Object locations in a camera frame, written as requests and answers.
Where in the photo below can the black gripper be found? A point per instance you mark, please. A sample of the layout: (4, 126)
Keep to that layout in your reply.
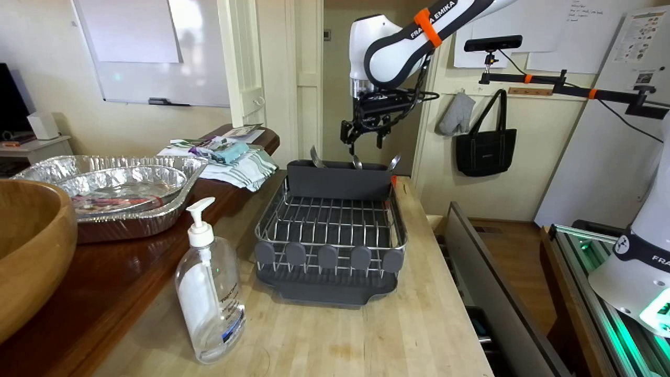
(379, 109)

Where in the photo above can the silver spoon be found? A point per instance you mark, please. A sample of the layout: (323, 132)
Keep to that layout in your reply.
(394, 165)
(356, 162)

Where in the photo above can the silver fork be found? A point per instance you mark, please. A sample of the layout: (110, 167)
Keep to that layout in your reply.
(315, 156)

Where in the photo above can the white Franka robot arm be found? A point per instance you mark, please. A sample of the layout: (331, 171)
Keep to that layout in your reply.
(358, 43)

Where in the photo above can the dark grey utensil holder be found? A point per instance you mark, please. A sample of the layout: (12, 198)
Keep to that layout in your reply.
(342, 183)

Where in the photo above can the red silicone spatula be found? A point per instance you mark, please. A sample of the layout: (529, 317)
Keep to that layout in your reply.
(394, 182)

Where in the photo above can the grey oven mitt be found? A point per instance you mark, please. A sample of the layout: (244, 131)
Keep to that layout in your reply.
(455, 117)

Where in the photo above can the black tote bag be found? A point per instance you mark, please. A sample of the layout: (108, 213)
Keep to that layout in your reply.
(485, 150)

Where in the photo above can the green striped dish towel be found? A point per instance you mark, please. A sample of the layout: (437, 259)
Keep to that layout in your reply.
(244, 171)

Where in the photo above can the teal flat package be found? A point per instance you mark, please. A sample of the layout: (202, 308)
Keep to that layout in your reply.
(226, 152)

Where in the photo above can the open kitchen drawer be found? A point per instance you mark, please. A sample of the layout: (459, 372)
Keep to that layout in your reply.
(488, 294)

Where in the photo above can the black whiteboard marker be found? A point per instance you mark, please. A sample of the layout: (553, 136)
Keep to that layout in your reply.
(168, 104)

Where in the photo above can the clear hand sanitizer bottle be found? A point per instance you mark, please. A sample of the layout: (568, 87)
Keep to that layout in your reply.
(206, 300)

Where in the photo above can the white poster board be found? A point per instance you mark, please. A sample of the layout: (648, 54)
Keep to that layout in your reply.
(599, 160)

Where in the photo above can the black bar with orange clamps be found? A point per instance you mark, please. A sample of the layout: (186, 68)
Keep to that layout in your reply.
(614, 97)

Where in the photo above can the aluminium foil tray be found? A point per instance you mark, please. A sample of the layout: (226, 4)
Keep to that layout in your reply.
(117, 190)

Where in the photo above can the dark brown wooden side counter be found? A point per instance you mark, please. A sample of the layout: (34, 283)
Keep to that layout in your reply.
(106, 280)

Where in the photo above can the black computer screen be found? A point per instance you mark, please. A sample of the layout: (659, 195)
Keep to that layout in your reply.
(12, 101)

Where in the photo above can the large wooden bowl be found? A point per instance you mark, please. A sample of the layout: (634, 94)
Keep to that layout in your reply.
(32, 259)

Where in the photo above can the black camera on bar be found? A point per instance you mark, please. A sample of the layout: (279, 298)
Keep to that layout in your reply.
(493, 43)

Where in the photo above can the white wall whiteboard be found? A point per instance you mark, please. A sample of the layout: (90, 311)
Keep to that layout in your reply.
(138, 71)

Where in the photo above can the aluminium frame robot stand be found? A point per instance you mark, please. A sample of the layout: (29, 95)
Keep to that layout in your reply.
(614, 349)

